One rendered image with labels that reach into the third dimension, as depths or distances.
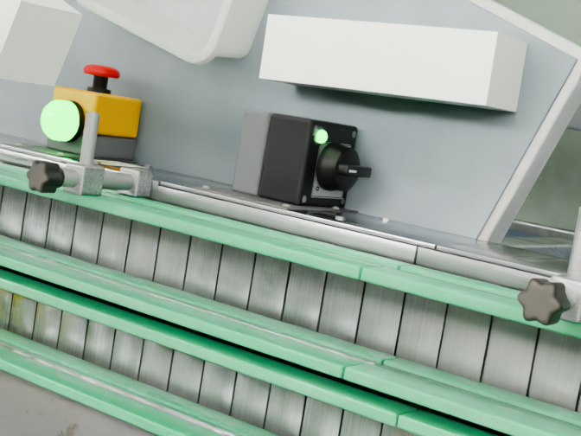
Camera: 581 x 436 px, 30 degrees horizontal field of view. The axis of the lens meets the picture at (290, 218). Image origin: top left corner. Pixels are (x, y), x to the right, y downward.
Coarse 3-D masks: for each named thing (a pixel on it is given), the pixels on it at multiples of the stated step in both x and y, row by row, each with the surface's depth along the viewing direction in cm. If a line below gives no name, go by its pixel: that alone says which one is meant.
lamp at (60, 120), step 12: (48, 108) 114; (60, 108) 114; (72, 108) 114; (48, 120) 114; (60, 120) 113; (72, 120) 114; (84, 120) 115; (48, 132) 114; (60, 132) 114; (72, 132) 114
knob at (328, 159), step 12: (336, 144) 99; (324, 156) 98; (336, 156) 98; (348, 156) 99; (324, 168) 98; (336, 168) 98; (348, 168) 97; (360, 168) 98; (324, 180) 99; (336, 180) 98; (348, 180) 99
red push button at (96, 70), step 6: (90, 66) 117; (96, 66) 117; (102, 66) 117; (84, 72) 118; (90, 72) 117; (96, 72) 117; (102, 72) 117; (108, 72) 117; (114, 72) 118; (96, 78) 118; (102, 78) 118; (114, 78) 119; (96, 84) 118; (102, 84) 118
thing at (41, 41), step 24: (0, 0) 79; (24, 0) 78; (48, 0) 82; (0, 24) 79; (24, 24) 79; (48, 24) 80; (72, 24) 82; (0, 48) 79; (24, 48) 80; (48, 48) 82; (0, 72) 80; (24, 72) 81; (48, 72) 83
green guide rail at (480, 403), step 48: (0, 240) 110; (96, 288) 94; (144, 288) 98; (240, 336) 85; (288, 336) 88; (384, 384) 77; (432, 384) 78; (480, 384) 80; (528, 432) 70; (576, 432) 71
